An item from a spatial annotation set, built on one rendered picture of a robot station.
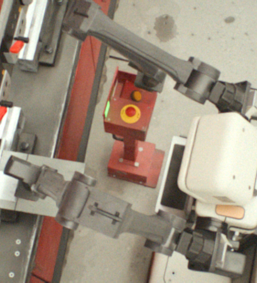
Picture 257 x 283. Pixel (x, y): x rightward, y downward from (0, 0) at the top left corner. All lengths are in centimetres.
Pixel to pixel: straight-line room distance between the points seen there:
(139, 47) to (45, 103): 57
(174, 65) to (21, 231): 74
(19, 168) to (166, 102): 150
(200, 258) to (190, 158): 26
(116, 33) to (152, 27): 161
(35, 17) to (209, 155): 91
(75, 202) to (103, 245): 160
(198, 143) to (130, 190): 136
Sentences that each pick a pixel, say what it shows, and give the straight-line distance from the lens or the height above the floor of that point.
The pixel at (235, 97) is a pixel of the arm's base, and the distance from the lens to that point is 156.
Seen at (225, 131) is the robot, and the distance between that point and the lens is 136.
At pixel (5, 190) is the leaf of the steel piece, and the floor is 100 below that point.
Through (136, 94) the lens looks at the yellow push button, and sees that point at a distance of 209.
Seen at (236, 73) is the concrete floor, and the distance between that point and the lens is 299.
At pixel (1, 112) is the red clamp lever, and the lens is 148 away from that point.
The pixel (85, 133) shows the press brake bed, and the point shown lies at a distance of 276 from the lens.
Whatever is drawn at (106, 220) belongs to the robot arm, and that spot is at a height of 159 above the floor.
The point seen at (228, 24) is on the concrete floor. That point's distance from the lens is 312.
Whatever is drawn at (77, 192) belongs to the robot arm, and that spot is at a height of 160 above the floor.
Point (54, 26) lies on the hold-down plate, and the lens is 203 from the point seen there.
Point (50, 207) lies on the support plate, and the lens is 170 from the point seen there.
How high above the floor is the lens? 264
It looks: 72 degrees down
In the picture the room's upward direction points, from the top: straight up
